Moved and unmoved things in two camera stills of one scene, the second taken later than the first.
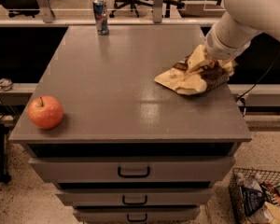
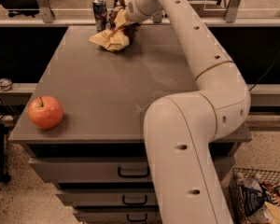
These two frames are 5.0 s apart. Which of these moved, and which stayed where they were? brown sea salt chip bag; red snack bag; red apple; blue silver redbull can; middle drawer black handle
Moved: brown sea salt chip bag
Stayed: middle drawer black handle; red snack bag; red apple; blue silver redbull can
